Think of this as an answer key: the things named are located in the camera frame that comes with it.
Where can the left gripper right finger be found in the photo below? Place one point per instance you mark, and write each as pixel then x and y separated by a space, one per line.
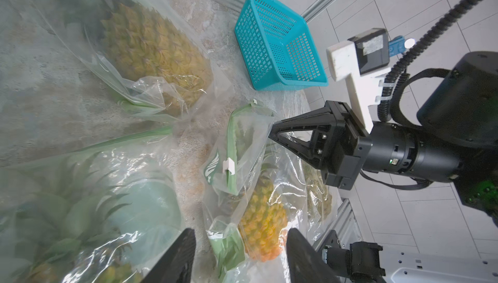
pixel 305 264

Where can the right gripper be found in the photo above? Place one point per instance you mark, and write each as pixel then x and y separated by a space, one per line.
pixel 341 156

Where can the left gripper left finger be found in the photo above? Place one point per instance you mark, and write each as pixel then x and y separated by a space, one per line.
pixel 176 265

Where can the orange pineapple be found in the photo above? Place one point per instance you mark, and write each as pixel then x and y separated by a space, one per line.
pixel 265 215

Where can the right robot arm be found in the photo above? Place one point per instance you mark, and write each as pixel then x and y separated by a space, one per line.
pixel 454 141

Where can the right green pineapple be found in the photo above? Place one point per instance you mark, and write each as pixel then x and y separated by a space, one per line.
pixel 319 200

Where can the green pineapple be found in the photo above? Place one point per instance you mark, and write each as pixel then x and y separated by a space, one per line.
pixel 319 200
pixel 151 49

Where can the left yellow pineapple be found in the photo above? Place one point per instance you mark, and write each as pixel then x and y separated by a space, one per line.
pixel 55 224

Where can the back green pineapple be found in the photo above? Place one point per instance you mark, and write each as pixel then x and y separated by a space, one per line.
pixel 151 49

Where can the teal plastic basket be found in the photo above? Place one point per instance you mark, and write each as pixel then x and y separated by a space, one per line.
pixel 278 48

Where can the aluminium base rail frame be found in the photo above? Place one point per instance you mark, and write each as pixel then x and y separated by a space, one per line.
pixel 342 232

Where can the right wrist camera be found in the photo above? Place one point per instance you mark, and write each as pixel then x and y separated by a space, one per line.
pixel 363 62

